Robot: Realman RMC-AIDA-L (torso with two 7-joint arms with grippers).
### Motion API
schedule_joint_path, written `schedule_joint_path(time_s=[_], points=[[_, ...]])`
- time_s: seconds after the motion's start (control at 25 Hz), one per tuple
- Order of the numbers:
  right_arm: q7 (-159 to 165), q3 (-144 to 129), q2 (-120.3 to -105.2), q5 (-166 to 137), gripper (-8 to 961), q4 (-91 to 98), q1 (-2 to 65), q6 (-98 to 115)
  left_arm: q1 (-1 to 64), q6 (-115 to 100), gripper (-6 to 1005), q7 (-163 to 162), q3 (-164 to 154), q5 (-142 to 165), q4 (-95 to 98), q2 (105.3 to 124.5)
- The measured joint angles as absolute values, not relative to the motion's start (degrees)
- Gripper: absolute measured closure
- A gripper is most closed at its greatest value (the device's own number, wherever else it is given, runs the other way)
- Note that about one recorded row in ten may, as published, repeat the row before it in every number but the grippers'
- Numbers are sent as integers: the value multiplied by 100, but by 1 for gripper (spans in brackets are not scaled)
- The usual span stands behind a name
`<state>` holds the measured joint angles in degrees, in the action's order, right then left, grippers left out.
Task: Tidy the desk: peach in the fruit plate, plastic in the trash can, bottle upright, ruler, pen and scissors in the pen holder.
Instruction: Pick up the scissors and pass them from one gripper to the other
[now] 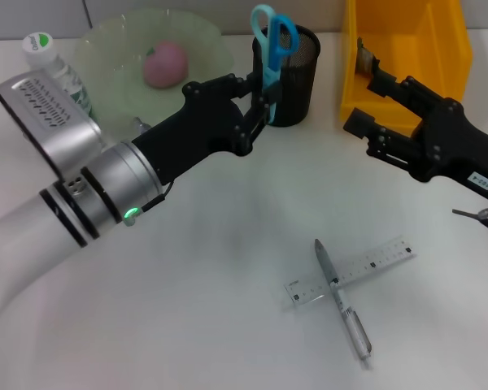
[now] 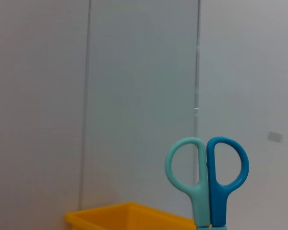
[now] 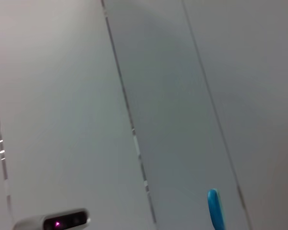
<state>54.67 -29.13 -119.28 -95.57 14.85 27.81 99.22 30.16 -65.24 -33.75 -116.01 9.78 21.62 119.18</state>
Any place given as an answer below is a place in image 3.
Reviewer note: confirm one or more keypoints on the blue and teal scissors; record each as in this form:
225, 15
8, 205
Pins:
216, 210

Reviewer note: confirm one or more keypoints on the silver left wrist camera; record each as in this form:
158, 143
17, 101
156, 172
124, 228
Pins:
62, 220

